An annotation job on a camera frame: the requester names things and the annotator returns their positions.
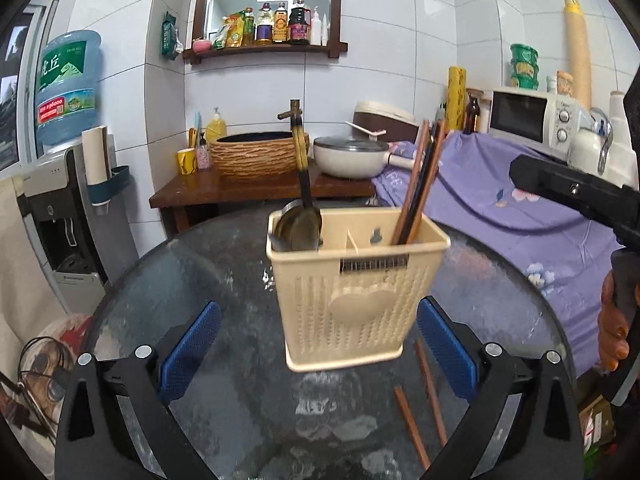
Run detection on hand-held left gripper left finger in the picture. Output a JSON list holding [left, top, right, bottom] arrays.
[[54, 301, 222, 480]]

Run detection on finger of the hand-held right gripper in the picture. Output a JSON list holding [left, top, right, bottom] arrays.
[[509, 154, 640, 252], [621, 60, 640, 161]]

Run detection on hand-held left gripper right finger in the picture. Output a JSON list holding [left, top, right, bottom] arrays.
[[416, 296, 586, 480]]

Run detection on brown wooden chopstick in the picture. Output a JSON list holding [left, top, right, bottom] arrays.
[[390, 120, 432, 246], [414, 337, 448, 446], [394, 386, 432, 470], [407, 120, 449, 245]]

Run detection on cream plastic utensil holder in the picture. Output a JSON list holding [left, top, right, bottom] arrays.
[[266, 206, 451, 373]]

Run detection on metal spoon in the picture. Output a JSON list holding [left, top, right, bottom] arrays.
[[271, 203, 301, 254]]

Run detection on black handled metal ladle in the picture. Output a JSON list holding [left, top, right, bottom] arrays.
[[285, 129, 324, 252]]

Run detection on person's right hand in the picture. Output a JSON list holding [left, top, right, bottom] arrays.
[[597, 270, 632, 373]]

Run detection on white kettle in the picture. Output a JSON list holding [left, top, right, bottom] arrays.
[[567, 127, 606, 173]]

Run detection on purple floral cloth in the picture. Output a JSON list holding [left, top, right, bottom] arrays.
[[372, 130, 626, 376]]

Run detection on tall beige roll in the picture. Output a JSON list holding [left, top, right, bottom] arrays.
[[564, 0, 593, 111]]

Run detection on white microwave oven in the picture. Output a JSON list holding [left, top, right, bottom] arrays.
[[487, 86, 593, 161]]

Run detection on green instant noodle cup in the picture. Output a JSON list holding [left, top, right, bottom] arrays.
[[510, 43, 540, 68], [511, 62, 540, 90]]

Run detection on dark glass bottle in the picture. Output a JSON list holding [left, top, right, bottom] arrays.
[[465, 94, 481, 134]]

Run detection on printed cardboard box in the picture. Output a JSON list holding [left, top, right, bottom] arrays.
[[577, 395, 621, 461]]

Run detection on yellow roll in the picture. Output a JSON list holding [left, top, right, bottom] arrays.
[[447, 66, 467, 132]]

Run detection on brown wooden table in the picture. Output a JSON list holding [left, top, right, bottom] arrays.
[[149, 160, 377, 236]]

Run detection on teal cup holder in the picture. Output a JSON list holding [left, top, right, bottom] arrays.
[[87, 165, 132, 208]]

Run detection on yellow cup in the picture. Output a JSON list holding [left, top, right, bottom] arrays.
[[176, 147, 197, 177]]

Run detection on pink pump bottle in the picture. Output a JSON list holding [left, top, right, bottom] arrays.
[[196, 130, 212, 171]]

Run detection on woven basin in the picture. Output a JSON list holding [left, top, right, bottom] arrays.
[[209, 131, 312, 178]]

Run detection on white and brown rice cooker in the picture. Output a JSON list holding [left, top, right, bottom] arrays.
[[352, 101, 418, 145]]

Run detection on white rice paddle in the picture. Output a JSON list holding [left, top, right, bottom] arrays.
[[345, 121, 387, 137]]

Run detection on white paper cup stack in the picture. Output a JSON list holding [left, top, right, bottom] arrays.
[[81, 125, 117, 183]]

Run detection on white pan with glass lid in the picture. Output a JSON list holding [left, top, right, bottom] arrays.
[[312, 135, 416, 180]]

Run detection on yellow dish soap bottle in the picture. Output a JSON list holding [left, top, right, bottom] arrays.
[[206, 106, 228, 143]]

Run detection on water dispenser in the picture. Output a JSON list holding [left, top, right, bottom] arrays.
[[20, 142, 138, 316]]

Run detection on brass faucet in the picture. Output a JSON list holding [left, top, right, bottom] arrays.
[[277, 99, 307, 133]]

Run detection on blue water bottle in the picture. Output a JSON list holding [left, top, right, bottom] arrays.
[[34, 30, 102, 147]]

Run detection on green hanging packet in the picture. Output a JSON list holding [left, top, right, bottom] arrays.
[[159, 11, 184, 61]]

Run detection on yellow snack packet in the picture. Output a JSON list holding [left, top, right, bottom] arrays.
[[212, 15, 246, 50]]

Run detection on large soy sauce bottle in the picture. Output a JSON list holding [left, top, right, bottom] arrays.
[[288, 0, 311, 45]]

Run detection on wooden framed mirror shelf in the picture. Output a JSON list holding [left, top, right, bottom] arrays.
[[182, 0, 349, 65]]

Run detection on black cable coil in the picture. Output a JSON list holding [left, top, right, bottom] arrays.
[[17, 335, 76, 406]]

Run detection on wall poster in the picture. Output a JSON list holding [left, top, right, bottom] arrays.
[[0, 2, 56, 171]]

